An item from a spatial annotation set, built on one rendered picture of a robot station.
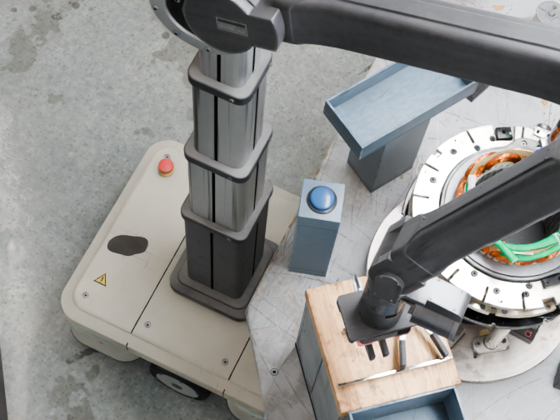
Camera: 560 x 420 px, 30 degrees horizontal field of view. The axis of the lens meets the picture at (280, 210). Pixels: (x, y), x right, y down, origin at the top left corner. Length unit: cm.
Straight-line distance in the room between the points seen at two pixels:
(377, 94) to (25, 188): 133
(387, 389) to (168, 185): 114
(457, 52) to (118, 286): 166
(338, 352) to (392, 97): 48
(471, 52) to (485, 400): 108
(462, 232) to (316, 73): 196
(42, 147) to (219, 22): 199
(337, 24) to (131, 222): 164
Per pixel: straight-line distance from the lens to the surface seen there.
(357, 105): 181
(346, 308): 139
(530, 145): 175
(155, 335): 244
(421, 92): 185
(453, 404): 163
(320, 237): 177
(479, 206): 109
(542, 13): 221
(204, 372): 242
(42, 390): 270
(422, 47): 94
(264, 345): 189
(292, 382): 187
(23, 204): 288
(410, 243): 118
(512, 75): 93
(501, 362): 192
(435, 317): 130
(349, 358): 159
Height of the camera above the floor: 258
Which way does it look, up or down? 66 degrees down
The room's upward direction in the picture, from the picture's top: 8 degrees clockwise
